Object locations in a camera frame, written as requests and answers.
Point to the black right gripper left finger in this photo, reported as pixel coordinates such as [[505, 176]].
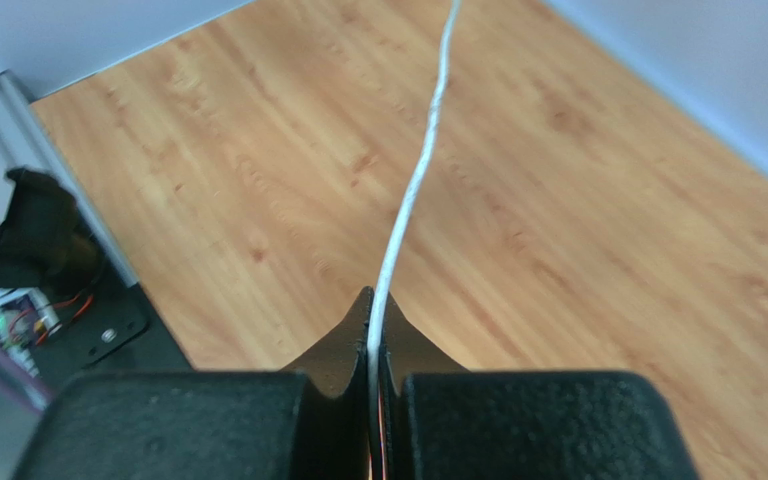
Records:
[[308, 420]]

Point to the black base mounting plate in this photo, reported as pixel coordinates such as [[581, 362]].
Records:
[[112, 327]]

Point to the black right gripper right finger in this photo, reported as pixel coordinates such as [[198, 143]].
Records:
[[443, 421]]

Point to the aluminium front frame rail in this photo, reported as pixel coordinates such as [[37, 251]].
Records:
[[23, 143]]

